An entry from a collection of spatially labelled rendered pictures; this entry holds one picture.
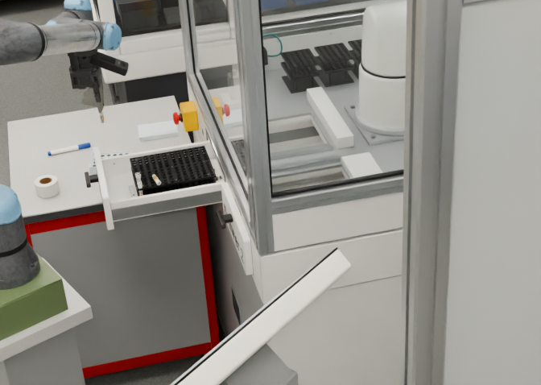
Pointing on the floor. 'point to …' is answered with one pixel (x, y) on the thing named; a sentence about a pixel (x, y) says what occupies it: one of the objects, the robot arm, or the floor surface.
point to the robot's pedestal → (47, 348)
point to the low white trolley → (117, 241)
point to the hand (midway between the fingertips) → (102, 107)
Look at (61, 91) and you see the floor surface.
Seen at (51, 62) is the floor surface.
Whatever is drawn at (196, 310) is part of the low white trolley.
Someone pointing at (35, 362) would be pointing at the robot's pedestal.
